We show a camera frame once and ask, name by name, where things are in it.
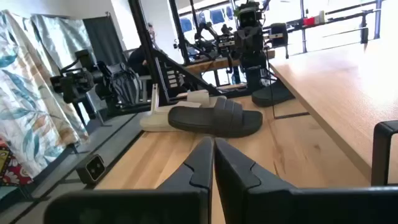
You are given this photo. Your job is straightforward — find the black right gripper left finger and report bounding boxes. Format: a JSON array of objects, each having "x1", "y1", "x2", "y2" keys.
[{"x1": 43, "y1": 136, "x2": 216, "y2": 224}]

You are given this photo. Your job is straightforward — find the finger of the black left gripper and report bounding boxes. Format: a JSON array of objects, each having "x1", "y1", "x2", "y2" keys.
[
  {"x1": 217, "y1": 33, "x2": 236, "y2": 50},
  {"x1": 262, "y1": 23, "x2": 289, "y2": 50}
]

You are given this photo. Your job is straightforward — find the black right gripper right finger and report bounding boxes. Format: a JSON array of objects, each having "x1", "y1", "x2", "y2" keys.
[{"x1": 214, "y1": 137, "x2": 398, "y2": 224}]

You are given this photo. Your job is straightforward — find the black slide sandal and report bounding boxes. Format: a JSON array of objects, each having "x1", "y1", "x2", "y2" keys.
[
  {"x1": 167, "y1": 96, "x2": 264, "y2": 139},
  {"x1": 251, "y1": 79, "x2": 295, "y2": 108}
]

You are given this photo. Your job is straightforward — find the white slide sandal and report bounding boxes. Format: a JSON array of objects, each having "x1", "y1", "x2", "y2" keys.
[
  {"x1": 139, "y1": 101, "x2": 203, "y2": 133},
  {"x1": 185, "y1": 89, "x2": 228, "y2": 109}
]

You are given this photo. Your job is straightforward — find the wooden background table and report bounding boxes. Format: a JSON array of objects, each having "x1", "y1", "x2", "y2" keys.
[{"x1": 183, "y1": 49, "x2": 276, "y2": 75}]

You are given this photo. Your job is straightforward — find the person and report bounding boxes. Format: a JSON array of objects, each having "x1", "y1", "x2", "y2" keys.
[{"x1": 127, "y1": 22, "x2": 158, "y2": 77}]

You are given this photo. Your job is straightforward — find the black grey striped bag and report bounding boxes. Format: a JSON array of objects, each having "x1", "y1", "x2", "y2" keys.
[{"x1": 98, "y1": 60, "x2": 147, "y2": 108}]

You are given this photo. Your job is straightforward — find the dark grey partition panel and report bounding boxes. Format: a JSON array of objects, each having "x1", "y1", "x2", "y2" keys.
[{"x1": 82, "y1": 15, "x2": 127, "y2": 68}]

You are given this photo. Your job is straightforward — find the grey patterned curtain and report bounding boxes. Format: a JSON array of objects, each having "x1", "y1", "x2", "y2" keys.
[{"x1": 30, "y1": 14, "x2": 96, "y2": 74}]

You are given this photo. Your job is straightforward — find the red yellow patterned cloth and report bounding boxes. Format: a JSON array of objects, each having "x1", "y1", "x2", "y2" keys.
[{"x1": 0, "y1": 138, "x2": 34, "y2": 187}]

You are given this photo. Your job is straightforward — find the leaf print curtain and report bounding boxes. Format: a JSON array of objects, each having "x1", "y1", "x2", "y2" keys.
[{"x1": 0, "y1": 9, "x2": 91, "y2": 187}]

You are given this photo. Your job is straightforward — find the black aluminium table frame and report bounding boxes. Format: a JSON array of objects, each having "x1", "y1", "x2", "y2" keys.
[{"x1": 93, "y1": 0, "x2": 252, "y2": 190}]

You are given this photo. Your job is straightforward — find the wooden shelf black metal frame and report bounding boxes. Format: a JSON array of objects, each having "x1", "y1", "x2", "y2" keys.
[{"x1": 266, "y1": 30, "x2": 398, "y2": 187}]

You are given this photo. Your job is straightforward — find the black background table frame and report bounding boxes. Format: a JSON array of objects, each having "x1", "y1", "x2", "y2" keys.
[{"x1": 287, "y1": 0, "x2": 385, "y2": 58}]

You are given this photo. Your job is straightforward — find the silver frame bracket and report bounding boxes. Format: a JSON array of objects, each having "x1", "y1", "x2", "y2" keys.
[{"x1": 150, "y1": 83, "x2": 160, "y2": 113}]

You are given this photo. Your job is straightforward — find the small black depth camera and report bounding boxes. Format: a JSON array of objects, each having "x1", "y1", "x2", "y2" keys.
[{"x1": 75, "y1": 154, "x2": 106, "y2": 184}]

